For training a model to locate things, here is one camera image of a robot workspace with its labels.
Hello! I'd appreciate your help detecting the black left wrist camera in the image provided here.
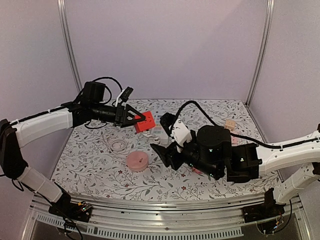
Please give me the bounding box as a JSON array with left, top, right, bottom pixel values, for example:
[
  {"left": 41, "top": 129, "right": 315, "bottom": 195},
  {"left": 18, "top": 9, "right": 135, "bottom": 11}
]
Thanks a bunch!
[{"left": 115, "top": 86, "right": 134, "bottom": 107}]

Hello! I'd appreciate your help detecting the aluminium front rail frame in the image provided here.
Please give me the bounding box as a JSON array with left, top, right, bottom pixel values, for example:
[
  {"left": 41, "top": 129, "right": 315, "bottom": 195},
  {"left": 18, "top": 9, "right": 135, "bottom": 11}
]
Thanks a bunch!
[{"left": 21, "top": 192, "right": 312, "bottom": 240}]

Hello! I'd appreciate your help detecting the aluminium right corner post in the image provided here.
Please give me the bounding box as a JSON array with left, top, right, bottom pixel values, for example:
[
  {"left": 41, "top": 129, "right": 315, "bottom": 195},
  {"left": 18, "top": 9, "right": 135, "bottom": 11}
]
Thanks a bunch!
[{"left": 245, "top": 0, "right": 275, "bottom": 108}]

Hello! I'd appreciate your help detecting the pink coiled cable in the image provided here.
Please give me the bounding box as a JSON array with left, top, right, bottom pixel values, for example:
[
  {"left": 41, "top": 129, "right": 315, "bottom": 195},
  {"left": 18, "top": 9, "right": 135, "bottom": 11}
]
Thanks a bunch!
[{"left": 101, "top": 133, "right": 128, "bottom": 153}]

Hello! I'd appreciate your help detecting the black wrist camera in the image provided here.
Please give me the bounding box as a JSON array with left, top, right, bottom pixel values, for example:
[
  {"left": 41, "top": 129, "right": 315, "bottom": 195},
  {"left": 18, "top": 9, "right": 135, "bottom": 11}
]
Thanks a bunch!
[
  {"left": 115, "top": 86, "right": 134, "bottom": 107},
  {"left": 160, "top": 112, "right": 192, "bottom": 153}
]

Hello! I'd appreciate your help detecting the aluminium corner post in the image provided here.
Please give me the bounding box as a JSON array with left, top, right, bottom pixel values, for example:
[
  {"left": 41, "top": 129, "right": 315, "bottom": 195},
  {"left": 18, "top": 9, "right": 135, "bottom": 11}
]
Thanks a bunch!
[
  {"left": 245, "top": 0, "right": 275, "bottom": 108},
  {"left": 56, "top": 0, "right": 83, "bottom": 99}
]

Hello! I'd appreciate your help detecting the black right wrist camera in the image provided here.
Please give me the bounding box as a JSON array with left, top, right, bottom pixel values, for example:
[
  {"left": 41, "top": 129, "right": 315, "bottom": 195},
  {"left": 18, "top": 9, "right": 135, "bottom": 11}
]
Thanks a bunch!
[{"left": 160, "top": 112, "right": 192, "bottom": 153}]

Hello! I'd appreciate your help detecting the round pink socket base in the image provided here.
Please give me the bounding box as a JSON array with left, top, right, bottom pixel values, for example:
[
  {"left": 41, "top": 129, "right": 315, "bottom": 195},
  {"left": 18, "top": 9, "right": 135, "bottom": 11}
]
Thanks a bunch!
[{"left": 126, "top": 151, "right": 149, "bottom": 172}]

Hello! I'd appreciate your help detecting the aluminium left corner post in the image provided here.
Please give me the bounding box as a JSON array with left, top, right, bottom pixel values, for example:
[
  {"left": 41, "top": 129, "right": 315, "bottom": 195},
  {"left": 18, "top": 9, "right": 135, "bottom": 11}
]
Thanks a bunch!
[{"left": 56, "top": 0, "right": 83, "bottom": 99}]

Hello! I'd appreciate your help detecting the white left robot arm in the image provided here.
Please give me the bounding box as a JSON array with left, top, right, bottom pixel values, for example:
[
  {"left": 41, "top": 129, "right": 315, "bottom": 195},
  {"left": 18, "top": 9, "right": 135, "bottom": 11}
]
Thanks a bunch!
[{"left": 0, "top": 79, "right": 146, "bottom": 217}]

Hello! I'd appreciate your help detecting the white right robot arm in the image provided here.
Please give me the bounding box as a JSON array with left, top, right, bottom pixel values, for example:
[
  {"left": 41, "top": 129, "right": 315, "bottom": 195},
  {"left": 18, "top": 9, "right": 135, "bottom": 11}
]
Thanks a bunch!
[{"left": 150, "top": 124, "right": 320, "bottom": 218}]

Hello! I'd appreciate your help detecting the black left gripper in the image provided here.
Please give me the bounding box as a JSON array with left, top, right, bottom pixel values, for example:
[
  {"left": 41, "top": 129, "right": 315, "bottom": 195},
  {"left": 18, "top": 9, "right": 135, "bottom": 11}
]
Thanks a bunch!
[{"left": 90, "top": 102, "right": 146, "bottom": 128}]

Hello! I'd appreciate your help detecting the red cube socket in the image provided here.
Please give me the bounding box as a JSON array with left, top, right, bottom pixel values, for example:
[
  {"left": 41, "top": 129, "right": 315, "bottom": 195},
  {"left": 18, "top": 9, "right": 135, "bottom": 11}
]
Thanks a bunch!
[{"left": 134, "top": 111, "right": 156, "bottom": 133}]

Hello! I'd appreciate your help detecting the white braided strip cable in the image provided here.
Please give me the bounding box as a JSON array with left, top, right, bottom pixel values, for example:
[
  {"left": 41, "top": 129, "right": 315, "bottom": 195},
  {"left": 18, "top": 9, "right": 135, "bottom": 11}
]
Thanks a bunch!
[{"left": 143, "top": 129, "right": 162, "bottom": 145}]

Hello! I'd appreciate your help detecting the pink plug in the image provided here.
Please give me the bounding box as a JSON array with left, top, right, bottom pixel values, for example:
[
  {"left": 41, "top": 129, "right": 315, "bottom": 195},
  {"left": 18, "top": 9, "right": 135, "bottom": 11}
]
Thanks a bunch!
[{"left": 193, "top": 168, "right": 202, "bottom": 174}]

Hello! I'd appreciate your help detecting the pink cube socket adapter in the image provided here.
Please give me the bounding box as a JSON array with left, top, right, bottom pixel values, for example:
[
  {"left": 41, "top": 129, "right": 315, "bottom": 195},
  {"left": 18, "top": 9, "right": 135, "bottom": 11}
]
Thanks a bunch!
[{"left": 231, "top": 136, "right": 238, "bottom": 146}]

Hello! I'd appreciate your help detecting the white multicolour power strip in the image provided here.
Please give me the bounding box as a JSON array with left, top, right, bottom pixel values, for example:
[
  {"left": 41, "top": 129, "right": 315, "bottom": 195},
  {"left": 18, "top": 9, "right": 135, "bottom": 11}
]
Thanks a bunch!
[{"left": 150, "top": 113, "right": 170, "bottom": 146}]

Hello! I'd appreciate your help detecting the floral patterned table mat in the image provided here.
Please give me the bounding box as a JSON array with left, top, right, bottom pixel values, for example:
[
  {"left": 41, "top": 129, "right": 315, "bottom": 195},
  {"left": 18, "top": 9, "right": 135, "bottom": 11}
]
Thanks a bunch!
[{"left": 49, "top": 99, "right": 281, "bottom": 202}]

